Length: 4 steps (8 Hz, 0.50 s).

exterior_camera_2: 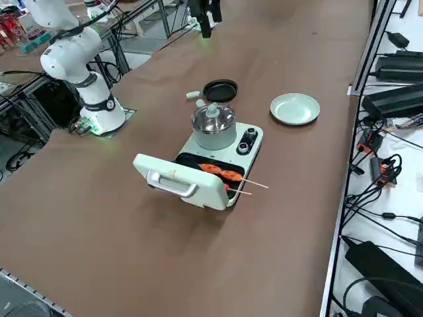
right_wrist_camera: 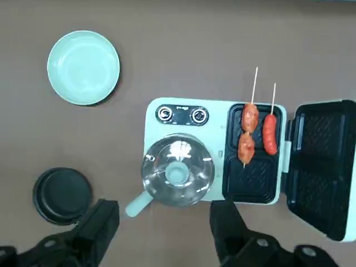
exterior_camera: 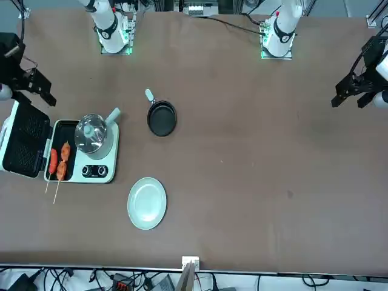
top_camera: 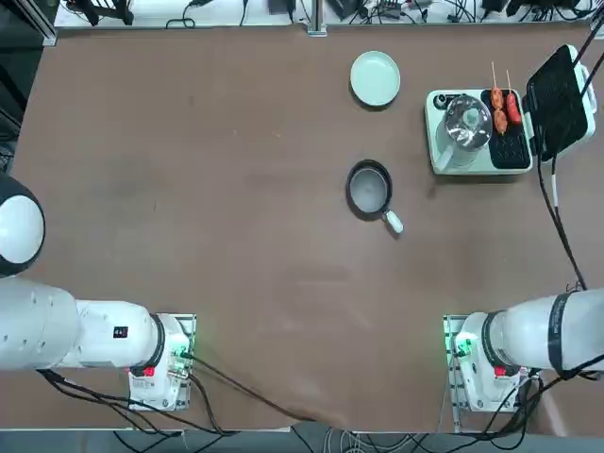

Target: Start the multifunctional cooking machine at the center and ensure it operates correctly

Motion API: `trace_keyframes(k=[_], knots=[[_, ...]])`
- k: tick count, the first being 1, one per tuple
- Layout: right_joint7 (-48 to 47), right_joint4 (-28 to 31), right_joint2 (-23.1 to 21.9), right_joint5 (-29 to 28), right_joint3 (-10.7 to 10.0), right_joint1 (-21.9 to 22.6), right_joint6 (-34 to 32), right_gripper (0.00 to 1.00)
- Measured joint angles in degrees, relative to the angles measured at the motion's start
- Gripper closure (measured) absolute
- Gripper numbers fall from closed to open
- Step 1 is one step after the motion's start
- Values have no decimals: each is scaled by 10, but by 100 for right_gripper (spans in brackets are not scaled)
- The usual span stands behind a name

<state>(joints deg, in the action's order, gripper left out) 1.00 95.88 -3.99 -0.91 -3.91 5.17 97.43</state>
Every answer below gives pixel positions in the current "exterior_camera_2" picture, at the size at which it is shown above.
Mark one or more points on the red objects cluster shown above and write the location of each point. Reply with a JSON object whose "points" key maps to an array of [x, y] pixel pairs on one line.
{"points": [[10, 29]]}

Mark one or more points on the large black power brick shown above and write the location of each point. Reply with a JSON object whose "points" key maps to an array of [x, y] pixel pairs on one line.
{"points": [[380, 264]]}

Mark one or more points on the mint green plate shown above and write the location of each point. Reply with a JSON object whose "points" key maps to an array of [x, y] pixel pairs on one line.
{"points": [[297, 110]]}

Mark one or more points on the teal plastic block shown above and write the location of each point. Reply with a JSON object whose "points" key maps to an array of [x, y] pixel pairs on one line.
{"points": [[33, 44]]}

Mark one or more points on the two-piece sausage skewer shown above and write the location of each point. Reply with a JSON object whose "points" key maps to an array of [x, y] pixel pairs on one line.
{"points": [[218, 169]]}

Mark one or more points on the aluminium rail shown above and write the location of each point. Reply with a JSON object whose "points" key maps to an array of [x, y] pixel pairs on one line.
{"points": [[26, 285]]}

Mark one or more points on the black frying pan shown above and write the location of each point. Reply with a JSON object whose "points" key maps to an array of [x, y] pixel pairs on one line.
{"points": [[219, 90]]}

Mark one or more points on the glass pot lid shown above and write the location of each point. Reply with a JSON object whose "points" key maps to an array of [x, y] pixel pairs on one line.
{"points": [[211, 110]]}

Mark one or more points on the black power supply box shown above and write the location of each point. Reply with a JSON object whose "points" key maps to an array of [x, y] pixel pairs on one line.
{"points": [[400, 67], [393, 100]]}

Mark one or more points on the small black power adapter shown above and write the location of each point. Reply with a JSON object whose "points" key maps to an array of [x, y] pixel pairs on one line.
{"points": [[398, 39]]}

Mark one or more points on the aluminium frame post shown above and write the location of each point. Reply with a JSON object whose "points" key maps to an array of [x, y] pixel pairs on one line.
{"points": [[370, 49]]}

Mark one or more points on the hinged grill lid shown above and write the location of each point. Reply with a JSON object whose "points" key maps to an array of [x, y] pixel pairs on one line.
{"points": [[211, 195]]}

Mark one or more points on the orange black connector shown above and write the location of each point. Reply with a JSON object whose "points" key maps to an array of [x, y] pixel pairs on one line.
{"points": [[386, 175], [370, 140]]}

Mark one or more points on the single sausage skewer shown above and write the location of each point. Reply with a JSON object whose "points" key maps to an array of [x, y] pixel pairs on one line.
{"points": [[243, 192]]}

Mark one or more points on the mint green cooking machine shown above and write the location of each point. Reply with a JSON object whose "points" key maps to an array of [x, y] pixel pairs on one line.
{"points": [[228, 156]]}

